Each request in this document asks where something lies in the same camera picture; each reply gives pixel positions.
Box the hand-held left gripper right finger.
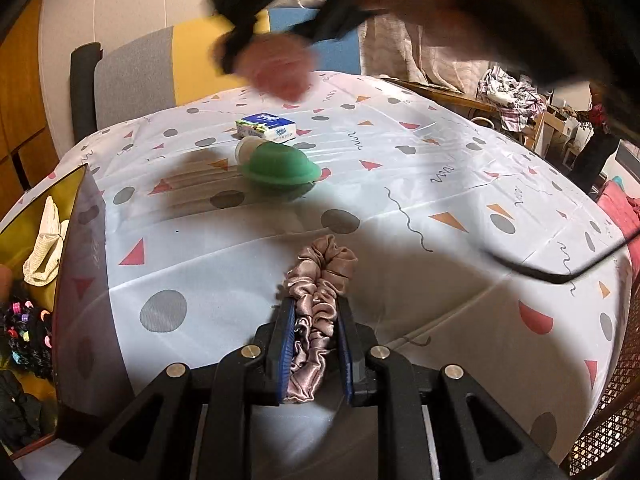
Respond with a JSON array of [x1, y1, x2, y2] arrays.
[[335, 295, 556, 480]]

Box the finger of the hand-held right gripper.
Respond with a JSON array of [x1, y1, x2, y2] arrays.
[[209, 10, 271, 75], [300, 0, 396, 43]]

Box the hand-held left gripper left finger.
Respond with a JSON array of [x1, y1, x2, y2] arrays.
[[90, 295, 297, 480]]

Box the pink satin scrunchie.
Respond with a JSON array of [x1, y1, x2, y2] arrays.
[[280, 234, 359, 405]]

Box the brown box with gold lining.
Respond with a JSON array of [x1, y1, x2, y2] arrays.
[[0, 162, 133, 461]]

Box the black hair ties bundle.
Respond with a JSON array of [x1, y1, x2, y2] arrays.
[[0, 295, 56, 381]]

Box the beige curtain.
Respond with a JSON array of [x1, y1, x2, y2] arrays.
[[360, 10, 496, 91]]

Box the pile of clothes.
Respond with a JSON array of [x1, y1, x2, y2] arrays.
[[475, 65, 548, 133]]

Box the blue and white tissue pack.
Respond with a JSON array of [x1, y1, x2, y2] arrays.
[[236, 112, 297, 145]]

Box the white cup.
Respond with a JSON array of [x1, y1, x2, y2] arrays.
[[235, 136, 273, 166]]

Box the wooden side table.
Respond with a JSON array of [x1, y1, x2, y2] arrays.
[[385, 77, 546, 153]]

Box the grey yellow blue chair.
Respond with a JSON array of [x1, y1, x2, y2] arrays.
[[70, 7, 362, 143]]

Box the dark hanging clothes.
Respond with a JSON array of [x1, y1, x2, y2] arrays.
[[575, 82, 621, 196]]

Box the patterned plastic tablecloth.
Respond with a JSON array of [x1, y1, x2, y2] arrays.
[[0, 71, 633, 480]]

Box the red cloth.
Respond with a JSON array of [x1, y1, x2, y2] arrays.
[[597, 177, 640, 243]]

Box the wooden cabinet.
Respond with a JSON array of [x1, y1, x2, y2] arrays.
[[0, 0, 66, 211]]

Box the cream cloth glove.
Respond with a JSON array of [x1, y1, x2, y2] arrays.
[[22, 195, 71, 285]]

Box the rattan chair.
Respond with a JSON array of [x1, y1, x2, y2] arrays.
[[565, 350, 640, 478]]

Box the black cable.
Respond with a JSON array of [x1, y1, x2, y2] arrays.
[[477, 205, 640, 285]]

